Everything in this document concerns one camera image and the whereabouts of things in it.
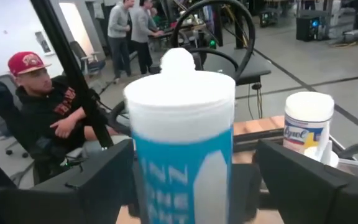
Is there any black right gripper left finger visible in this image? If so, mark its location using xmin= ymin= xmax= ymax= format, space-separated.
xmin=0 ymin=138 xmax=141 ymax=224

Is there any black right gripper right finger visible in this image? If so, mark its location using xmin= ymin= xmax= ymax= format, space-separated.
xmin=254 ymin=139 xmax=358 ymax=224

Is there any yellow Lysol wipes canister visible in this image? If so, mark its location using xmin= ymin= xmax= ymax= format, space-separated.
xmin=282 ymin=91 xmax=336 ymax=156

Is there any blue silicone tube white cap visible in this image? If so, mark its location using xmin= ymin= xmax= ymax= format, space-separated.
xmin=123 ymin=47 xmax=236 ymax=224

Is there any clear plastic bin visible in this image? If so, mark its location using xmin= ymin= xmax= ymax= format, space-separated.
xmin=331 ymin=155 xmax=358 ymax=186

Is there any person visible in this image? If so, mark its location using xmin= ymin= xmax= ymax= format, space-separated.
xmin=131 ymin=0 xmax=165 ymax=76
xmin=7 ymin=51 xmax=121 ymax=184
xmin=106 ymin=0 xmax=135 ymax=80

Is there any black desk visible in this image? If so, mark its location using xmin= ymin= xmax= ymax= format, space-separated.
xmin=150 ymin=46 xmax=272 ymax=87

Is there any grey office chair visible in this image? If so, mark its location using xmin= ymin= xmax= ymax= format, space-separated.
xmin=69 ymin=40 xmax=107 ymax=78

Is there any black computer tower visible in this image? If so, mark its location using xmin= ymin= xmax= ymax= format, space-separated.
xmin=295 ymin=15 xmax=329 ymax=43

